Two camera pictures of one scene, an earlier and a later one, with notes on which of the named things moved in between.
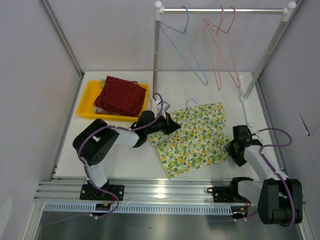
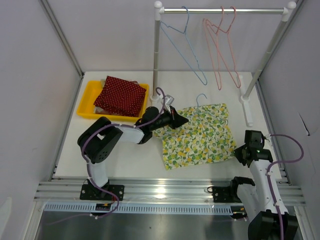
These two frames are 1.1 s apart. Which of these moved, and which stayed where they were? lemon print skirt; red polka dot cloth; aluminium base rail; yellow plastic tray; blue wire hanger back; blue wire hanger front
Moved: lemon print skirt; blue wire hanger front
Stayed: aluminium base rail; red polka dot cloth; yellow plastic tray; blue wire hanger back
